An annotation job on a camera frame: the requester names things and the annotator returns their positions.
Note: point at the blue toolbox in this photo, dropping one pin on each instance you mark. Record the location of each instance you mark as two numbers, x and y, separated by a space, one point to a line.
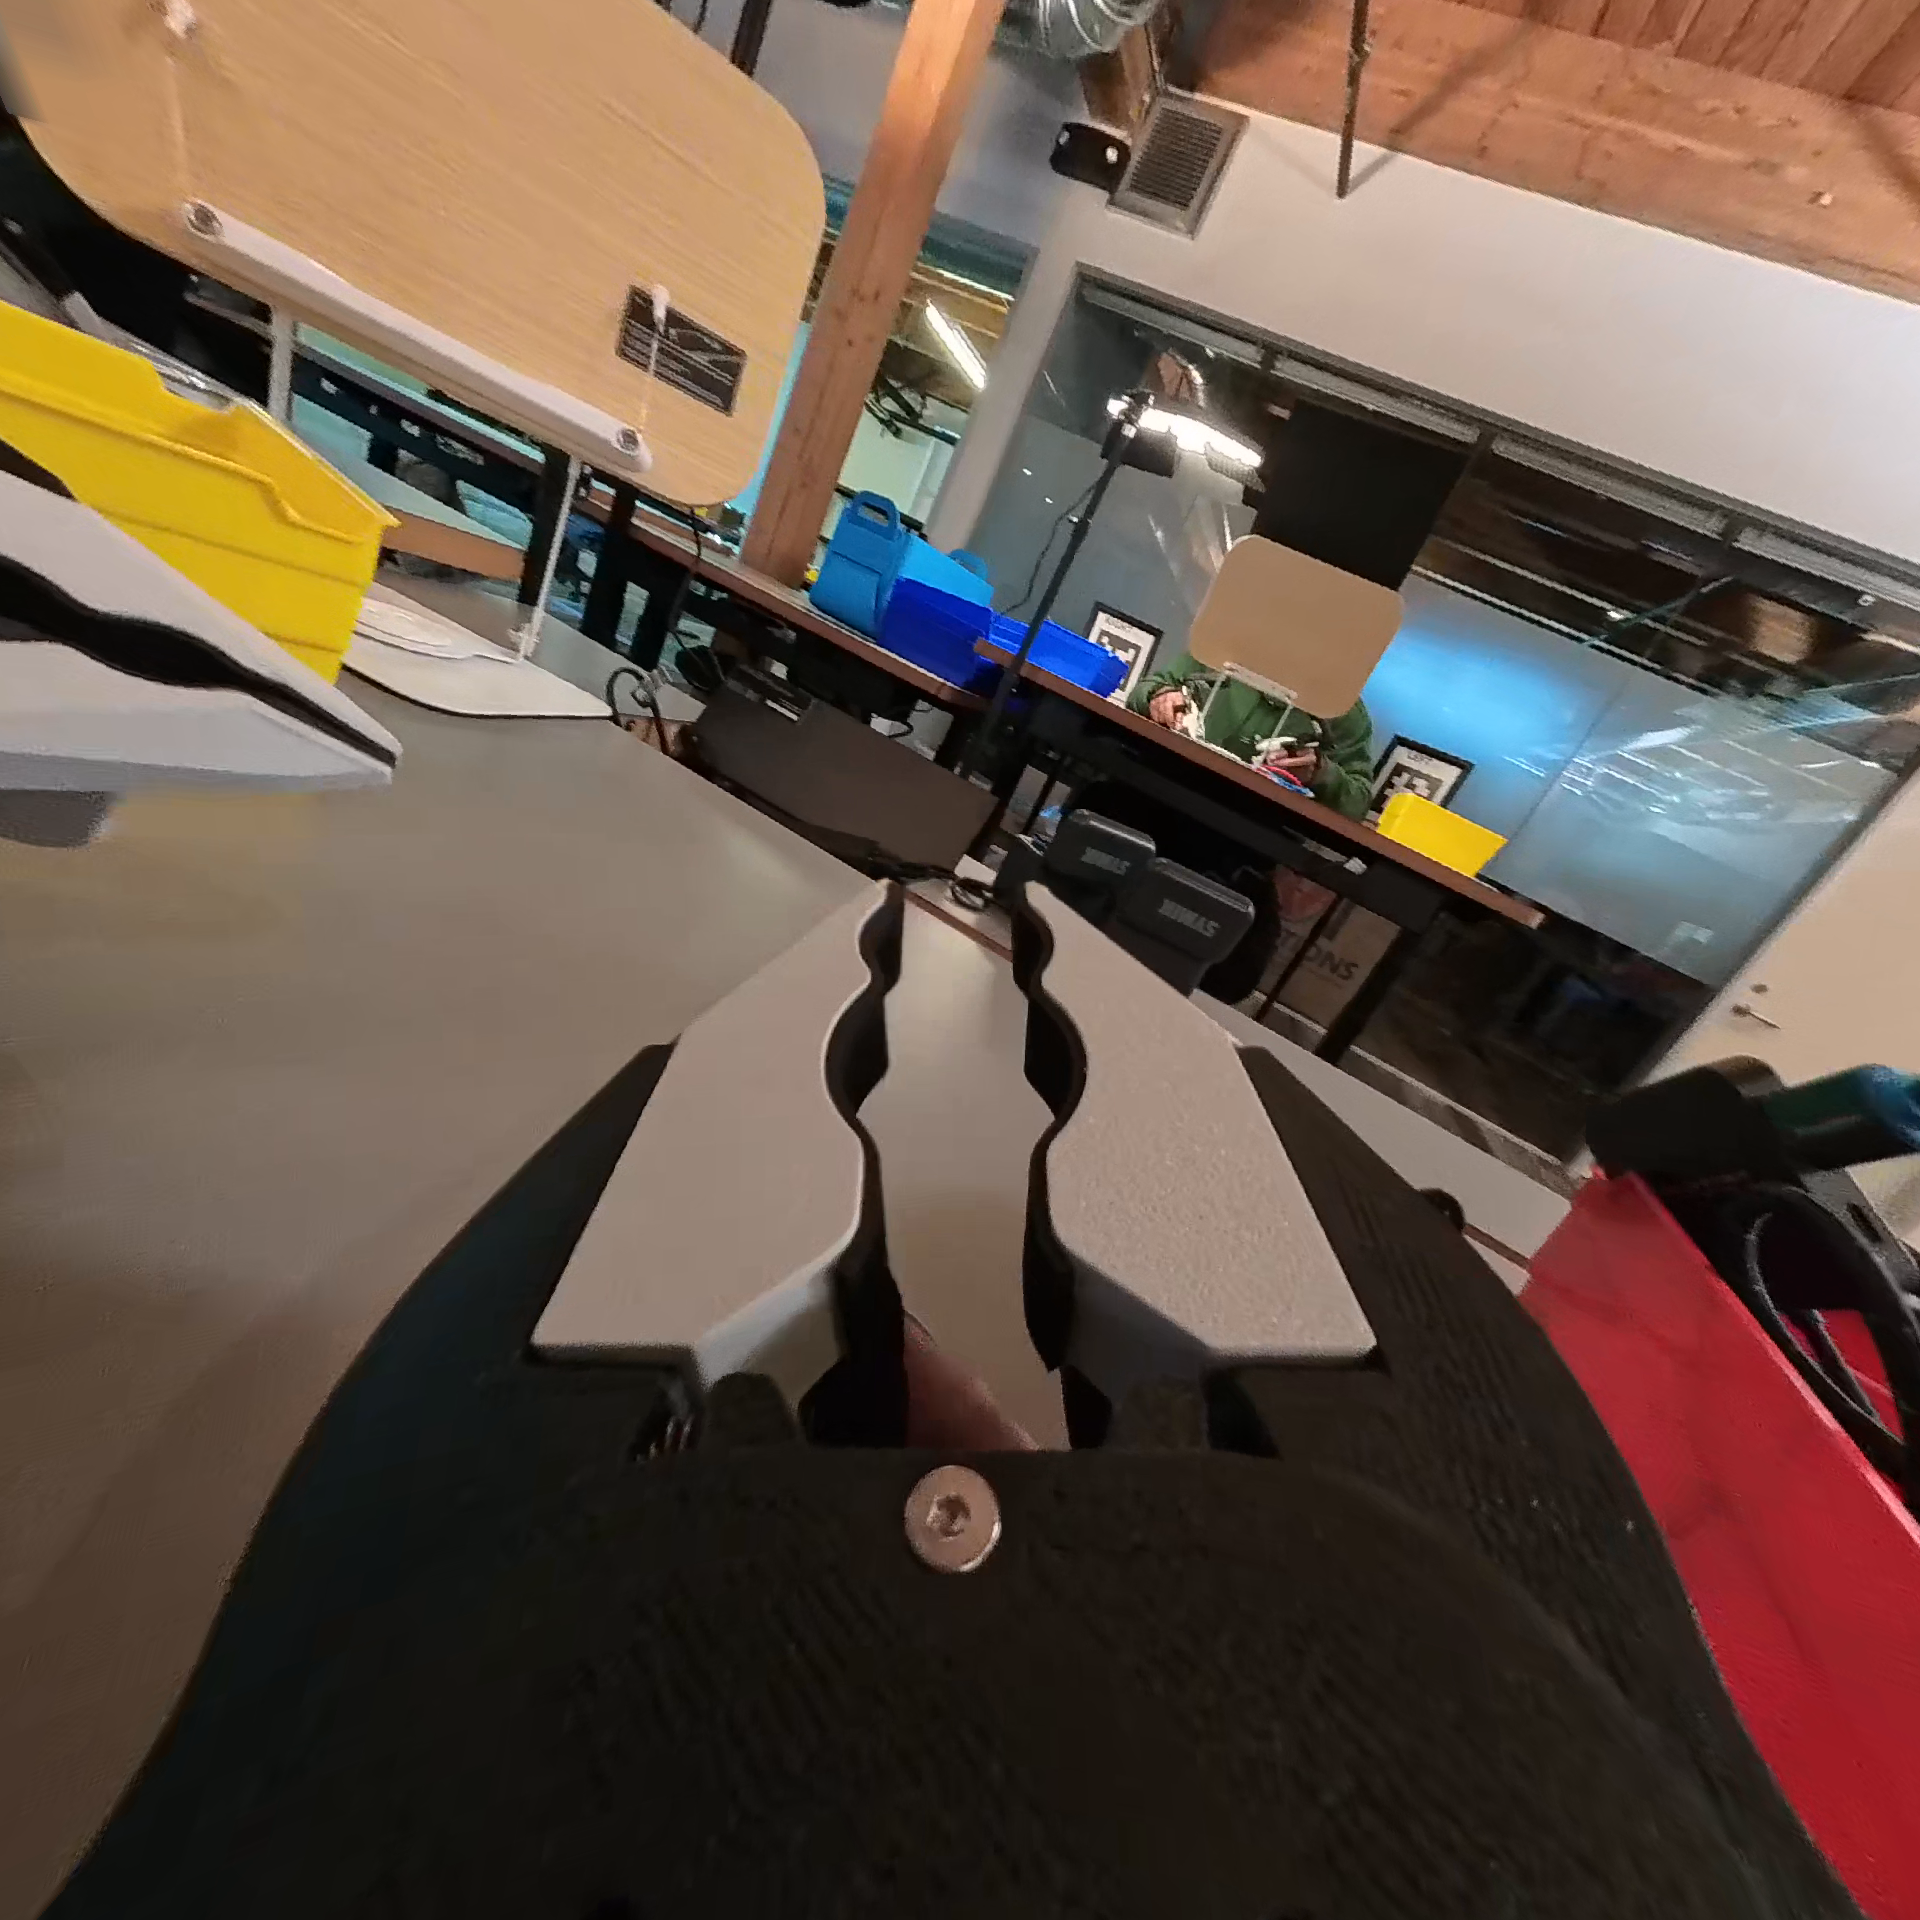
890 574

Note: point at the white door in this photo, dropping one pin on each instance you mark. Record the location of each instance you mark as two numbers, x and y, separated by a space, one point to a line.
1815 956

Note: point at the black hard case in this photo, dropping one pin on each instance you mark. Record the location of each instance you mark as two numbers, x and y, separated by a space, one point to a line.
1100 861
1182 922

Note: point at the yellow plastic bin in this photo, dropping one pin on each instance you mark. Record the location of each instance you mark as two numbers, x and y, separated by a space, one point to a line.
208 493
1439 830

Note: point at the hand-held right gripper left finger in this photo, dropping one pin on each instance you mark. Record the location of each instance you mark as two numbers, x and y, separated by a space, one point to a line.
734 1174

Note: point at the grey wall vent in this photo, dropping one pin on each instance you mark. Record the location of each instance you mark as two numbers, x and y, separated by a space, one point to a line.
1177 162

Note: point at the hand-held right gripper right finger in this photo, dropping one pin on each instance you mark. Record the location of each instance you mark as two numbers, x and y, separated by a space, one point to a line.
1201 1196

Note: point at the wooden board with black label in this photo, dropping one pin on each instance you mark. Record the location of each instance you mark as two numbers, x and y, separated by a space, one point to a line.
444 179

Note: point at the black hanging rod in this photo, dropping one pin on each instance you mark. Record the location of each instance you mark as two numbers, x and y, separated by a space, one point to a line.
1355 94

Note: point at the black tripod stand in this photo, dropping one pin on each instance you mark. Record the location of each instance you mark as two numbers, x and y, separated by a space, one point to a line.
1050 595

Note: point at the framed black and white tag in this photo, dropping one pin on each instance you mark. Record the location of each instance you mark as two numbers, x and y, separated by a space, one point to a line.
1423 778
1126 642

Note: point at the blue plastic bin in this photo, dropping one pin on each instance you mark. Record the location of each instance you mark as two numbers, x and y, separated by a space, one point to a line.
1054 650

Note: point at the white mat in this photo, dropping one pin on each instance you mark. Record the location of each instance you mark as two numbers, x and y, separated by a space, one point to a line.
444 664

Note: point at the black wall camera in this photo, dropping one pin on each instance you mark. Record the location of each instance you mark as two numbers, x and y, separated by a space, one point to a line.
1087 150

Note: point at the wooden post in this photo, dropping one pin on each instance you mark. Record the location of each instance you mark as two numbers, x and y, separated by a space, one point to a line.
886 256

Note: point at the black screen panel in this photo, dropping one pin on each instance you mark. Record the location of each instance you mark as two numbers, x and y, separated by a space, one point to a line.
1359 493

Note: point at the cardboard box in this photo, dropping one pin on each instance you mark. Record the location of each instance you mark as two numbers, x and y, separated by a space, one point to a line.
1338 956

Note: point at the long wooden table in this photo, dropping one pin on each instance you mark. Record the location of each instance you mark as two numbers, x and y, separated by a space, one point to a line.
895 641

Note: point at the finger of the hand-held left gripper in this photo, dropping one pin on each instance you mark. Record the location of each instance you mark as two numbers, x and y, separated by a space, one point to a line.
93 551
152 732

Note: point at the small tan board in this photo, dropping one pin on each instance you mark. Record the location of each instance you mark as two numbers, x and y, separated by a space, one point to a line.
1302 628

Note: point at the black box under table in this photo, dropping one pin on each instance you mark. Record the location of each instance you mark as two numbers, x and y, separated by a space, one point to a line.
842 778

